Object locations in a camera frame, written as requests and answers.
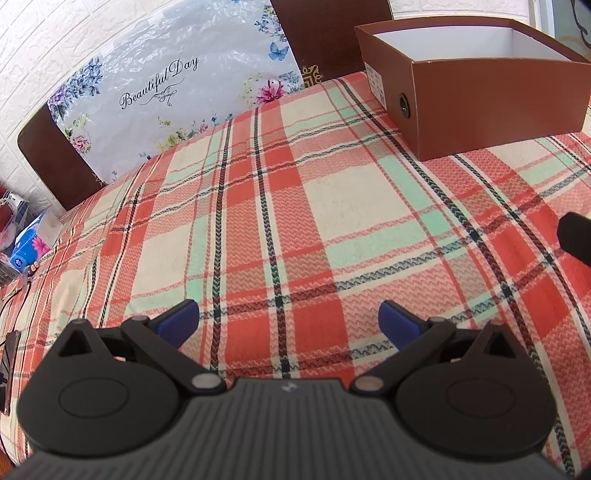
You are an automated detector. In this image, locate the black phone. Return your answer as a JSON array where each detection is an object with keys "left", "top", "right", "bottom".
[{"left": 0, "top": 330, "right": 22, "bottom": 416}]

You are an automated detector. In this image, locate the wooden chair with floral cover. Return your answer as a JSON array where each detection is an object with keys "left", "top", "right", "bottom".
[{"left": 17, "top": 0, "right": 395, "bottom": 217}]

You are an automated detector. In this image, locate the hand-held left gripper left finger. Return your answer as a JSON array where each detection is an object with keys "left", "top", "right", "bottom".
[{"left": 56, "top": 299, "right": 227, "bottom": 397}]

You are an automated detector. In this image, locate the floral clear plastic bag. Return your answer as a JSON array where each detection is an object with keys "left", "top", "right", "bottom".
[{"left": 46, "top": 0, "right": 308, "bottom": 188}]

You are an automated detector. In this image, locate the black cable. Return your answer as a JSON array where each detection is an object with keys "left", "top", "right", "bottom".
[{"left": 0, "top": 271, "right": 34, "bottom": 324}]

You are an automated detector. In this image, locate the window with iron grille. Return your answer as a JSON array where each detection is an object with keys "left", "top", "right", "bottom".
[{"left": 529, "top": 0, "right": 591, "bottom": 56}]

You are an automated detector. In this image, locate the blue tissue pack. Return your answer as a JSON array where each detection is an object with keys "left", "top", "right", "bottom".
[{"left": 8, "top": 208, "right": 63, "bottom": 271}]

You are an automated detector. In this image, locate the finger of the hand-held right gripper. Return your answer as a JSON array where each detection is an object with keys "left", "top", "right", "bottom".
[{"left": 556, "top": 212, "right": 591, "bottom": 268}]

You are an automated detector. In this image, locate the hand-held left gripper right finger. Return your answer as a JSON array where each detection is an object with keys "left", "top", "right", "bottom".
[{"left": 350, "top": 300, "right": 518, "bottom": 397}]

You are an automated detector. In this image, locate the brown cardboard box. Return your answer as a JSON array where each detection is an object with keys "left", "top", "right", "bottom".
[{"left": 354, "top": 17, "right": 591, "bottom": 162}]

